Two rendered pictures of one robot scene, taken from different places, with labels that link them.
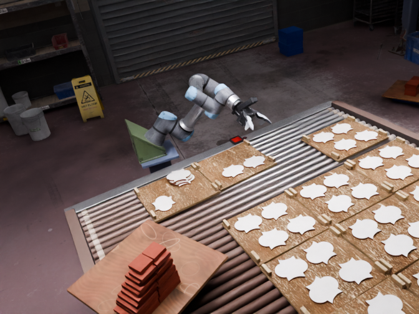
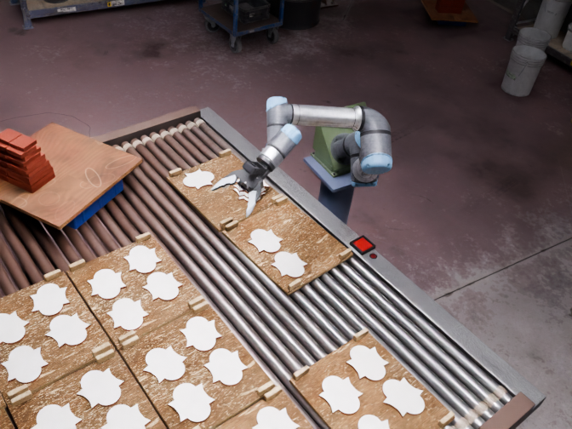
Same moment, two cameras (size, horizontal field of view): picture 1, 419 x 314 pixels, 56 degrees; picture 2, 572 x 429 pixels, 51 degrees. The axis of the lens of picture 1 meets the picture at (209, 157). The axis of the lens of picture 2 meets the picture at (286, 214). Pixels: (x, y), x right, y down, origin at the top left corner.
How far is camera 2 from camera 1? 2.29 m
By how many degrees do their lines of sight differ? 55
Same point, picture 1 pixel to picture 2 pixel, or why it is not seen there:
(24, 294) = not seen: hidden behind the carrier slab
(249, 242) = (107, 262)
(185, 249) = (80, 192)
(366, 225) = (105, 390)
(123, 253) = (89, 149)
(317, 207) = (163, 337)
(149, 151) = (323, 151)
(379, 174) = not seen: outside the picture
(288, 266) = (53, 296)
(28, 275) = not seen: hidden behind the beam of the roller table
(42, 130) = (516, 82)
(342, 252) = (63, 356)
